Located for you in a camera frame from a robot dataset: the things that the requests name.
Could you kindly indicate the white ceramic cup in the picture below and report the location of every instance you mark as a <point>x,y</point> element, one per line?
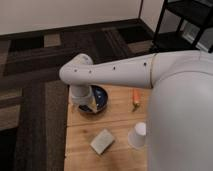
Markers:
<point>137,135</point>

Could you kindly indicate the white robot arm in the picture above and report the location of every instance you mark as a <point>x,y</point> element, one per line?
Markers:
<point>180,108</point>

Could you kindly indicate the dark blue ceramic bowl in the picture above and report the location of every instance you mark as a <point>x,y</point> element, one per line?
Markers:
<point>98,103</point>

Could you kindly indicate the orange toy carrot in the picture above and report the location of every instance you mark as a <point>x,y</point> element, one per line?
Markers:
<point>136,100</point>

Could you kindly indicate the white rectangular sponge block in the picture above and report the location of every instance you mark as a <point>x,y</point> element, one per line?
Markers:
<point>102,141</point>

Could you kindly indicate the black metal shelf rack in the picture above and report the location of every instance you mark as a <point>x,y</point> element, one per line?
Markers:
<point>196,12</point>

